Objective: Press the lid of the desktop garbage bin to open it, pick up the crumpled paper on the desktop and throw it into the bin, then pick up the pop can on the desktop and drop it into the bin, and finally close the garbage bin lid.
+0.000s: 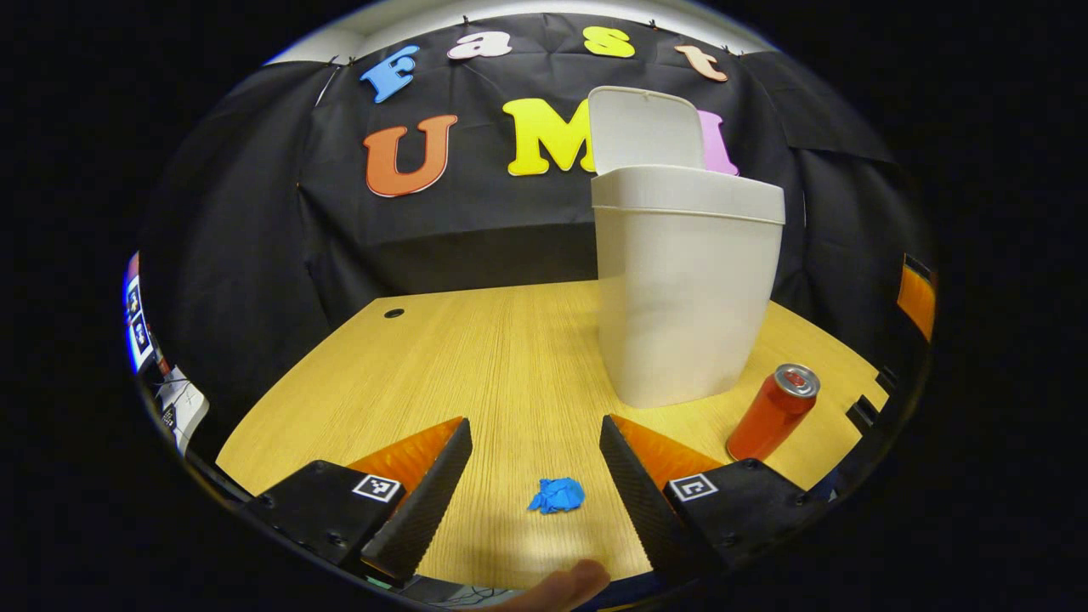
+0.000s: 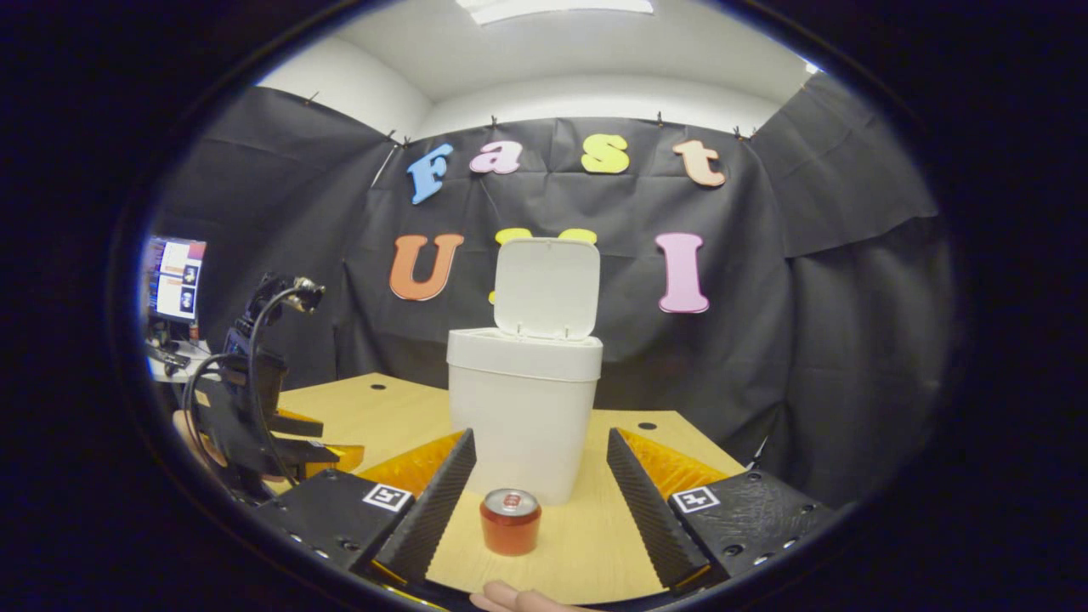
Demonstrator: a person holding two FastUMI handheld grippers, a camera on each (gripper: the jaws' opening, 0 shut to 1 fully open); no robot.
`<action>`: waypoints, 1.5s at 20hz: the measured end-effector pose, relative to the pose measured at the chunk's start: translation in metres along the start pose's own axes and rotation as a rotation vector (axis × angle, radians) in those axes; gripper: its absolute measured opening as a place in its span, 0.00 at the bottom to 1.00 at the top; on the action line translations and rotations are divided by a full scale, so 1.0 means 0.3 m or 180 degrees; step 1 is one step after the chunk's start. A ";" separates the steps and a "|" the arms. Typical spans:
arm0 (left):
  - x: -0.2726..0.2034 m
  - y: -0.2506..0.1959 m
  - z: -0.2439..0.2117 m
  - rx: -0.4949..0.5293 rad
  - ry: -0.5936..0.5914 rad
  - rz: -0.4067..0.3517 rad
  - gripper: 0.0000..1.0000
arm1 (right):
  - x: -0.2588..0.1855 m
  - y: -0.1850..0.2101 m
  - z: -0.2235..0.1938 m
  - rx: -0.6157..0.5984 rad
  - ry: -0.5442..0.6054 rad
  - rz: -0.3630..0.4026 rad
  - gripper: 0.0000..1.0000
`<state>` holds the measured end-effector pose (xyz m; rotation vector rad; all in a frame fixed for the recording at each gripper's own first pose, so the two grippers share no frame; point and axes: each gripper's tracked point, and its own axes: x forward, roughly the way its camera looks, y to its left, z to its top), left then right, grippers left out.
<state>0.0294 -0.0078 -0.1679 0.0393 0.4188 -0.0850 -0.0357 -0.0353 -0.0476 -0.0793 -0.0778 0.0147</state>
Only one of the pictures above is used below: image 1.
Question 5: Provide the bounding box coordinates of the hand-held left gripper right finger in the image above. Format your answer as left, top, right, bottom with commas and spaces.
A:
599, 414, 838, 587

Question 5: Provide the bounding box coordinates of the wooden desktop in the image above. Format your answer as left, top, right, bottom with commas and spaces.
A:
215, 280, 889, 592

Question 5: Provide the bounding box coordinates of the computer monitor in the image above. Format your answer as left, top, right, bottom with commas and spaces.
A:
124, 253, 156, 375

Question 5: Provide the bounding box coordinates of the black backdrop cloth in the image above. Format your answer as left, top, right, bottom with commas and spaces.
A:
136, 13, 936, 464

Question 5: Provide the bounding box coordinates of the blue paper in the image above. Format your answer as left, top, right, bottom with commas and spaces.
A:
527, 477, 587, 515

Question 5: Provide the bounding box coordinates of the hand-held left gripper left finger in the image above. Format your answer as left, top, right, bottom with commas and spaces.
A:
242, 416, 473, 587

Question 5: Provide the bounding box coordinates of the red pop can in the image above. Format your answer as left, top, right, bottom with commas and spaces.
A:
725, 363, 822, 462

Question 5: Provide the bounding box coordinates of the white side table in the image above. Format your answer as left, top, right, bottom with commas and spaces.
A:
156, 365, 211, 457

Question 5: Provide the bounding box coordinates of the white desktop garbage bin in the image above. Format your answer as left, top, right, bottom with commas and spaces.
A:
586, 85, 787, 409

